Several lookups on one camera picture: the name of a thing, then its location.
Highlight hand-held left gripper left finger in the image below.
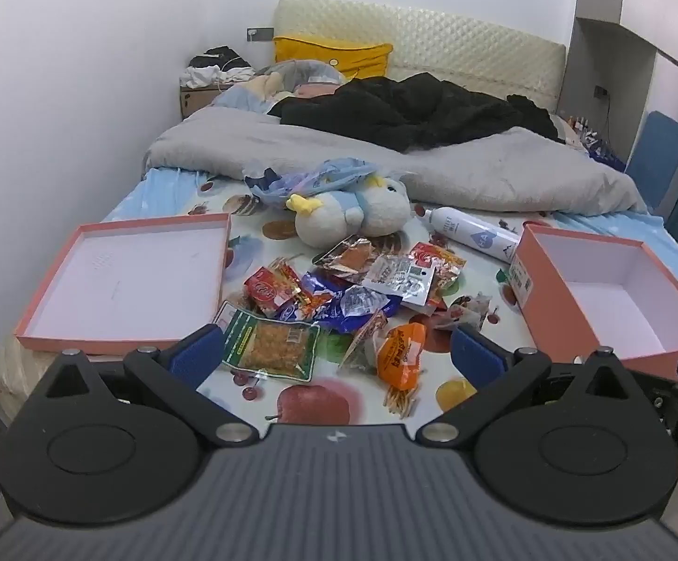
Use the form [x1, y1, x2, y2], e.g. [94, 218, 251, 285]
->
[41, 323, 261, 448]

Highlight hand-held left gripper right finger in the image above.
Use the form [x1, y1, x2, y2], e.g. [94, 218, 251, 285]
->
[418, 326, 637, 446]

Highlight clear red print snack packet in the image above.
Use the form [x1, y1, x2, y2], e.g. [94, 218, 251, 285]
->
[432, 292, 494, 331]

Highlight green yellow snack packet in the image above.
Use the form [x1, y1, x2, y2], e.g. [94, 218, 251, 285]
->
[217, 301, 322, 381]

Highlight pink cardboard box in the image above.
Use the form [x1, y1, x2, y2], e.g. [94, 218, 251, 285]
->
[508, 222, 678, 389]

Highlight red yellow snack packet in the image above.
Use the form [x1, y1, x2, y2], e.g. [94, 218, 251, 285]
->
[244, 266, 293, 313]

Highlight red label clear snack packet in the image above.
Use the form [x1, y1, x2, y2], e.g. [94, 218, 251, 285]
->
[409, 242, 467, 293]

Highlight white printed snack packet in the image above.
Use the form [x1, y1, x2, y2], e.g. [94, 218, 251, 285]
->
[363, 254, 436, 308]

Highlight clear packet with orange snack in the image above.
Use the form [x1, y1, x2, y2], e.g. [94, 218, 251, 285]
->
[339, 309, 389, 372]

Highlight small red foil packet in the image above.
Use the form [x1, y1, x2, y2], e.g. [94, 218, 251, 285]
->
[274, 260, 317, 316]

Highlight blue white snack packet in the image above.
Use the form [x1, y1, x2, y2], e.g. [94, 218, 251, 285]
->
[315, 286, 404, 334]

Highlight dark blue snack packet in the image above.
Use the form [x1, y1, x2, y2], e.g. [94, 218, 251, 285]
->
[300, 272, 351, 300]

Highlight spilled snack sticks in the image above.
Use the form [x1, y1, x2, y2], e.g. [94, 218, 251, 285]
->
[382, 386, 418, 418]

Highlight pink box lid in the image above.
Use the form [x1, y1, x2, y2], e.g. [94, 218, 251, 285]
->
[13, 213, 233, 357]

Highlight white spray bottle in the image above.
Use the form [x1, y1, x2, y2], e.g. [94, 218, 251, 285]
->
[414, 206, 522, 264]

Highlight white blue plush toy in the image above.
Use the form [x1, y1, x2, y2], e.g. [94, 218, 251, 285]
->
[285, 174, 413, 249]

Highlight blue plastic bag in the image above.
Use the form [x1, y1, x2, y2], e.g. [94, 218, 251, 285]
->
[244, 157, 386, 207]

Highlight blue chair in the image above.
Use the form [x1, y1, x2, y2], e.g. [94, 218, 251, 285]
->
[628, 111, 678, 211]

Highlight grey blanket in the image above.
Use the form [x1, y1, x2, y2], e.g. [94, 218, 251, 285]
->
[143, 106, 649, 214]

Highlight brown cardboard box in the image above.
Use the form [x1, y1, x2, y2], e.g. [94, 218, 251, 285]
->
[179, 85, 228, 121]

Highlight black clothing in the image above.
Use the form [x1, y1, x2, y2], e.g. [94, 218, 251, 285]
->
[269, 73, 567, 153]

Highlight pile of clothes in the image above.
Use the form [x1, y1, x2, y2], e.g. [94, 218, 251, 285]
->
[178, 45, 258, 90]

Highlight pastel plush pillow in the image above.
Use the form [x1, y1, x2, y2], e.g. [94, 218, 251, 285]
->
[210, 60, 348, 112]

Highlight cream quilted headboard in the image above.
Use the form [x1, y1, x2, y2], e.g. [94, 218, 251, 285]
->
[271, 0, 567, 115]

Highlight yellow pillow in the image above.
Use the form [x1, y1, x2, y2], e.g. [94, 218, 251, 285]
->
[273, 36, 395, 79]

